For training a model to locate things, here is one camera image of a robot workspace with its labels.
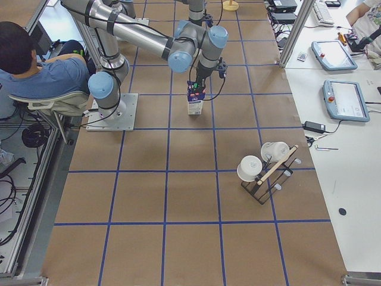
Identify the white mug on rack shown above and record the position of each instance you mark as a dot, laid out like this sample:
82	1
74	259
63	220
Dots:
274	151
249	167

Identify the seated person blue shirt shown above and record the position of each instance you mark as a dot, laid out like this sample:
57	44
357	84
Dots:
22	75

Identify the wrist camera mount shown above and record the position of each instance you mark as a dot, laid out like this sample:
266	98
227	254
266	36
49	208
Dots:
221	68

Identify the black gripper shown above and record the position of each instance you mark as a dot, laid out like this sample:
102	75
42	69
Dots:
201	74

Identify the blue white milk carton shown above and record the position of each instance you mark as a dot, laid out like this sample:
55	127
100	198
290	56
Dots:
196	101

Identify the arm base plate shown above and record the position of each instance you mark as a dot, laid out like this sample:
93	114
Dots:
107	120

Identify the white office chair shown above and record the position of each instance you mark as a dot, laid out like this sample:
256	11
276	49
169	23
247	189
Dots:
72	104

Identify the far teach pendant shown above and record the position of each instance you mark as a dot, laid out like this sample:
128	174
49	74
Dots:
332	55

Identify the small remote control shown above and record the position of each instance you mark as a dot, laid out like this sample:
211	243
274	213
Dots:
302	56

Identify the teach pendant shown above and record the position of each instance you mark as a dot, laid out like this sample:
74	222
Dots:
332	55
344	101

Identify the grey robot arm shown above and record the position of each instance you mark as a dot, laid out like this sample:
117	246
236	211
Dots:
197	12
196	43

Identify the near teach pendant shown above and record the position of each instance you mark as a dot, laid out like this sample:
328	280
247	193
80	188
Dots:
344	101

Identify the white keyboard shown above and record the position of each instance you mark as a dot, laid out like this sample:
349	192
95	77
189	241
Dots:
321	14

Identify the aluminium frame post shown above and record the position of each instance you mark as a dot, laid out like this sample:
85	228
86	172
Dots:
304	12

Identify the black power supply brick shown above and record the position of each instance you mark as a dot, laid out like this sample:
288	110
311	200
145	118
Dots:
314	127

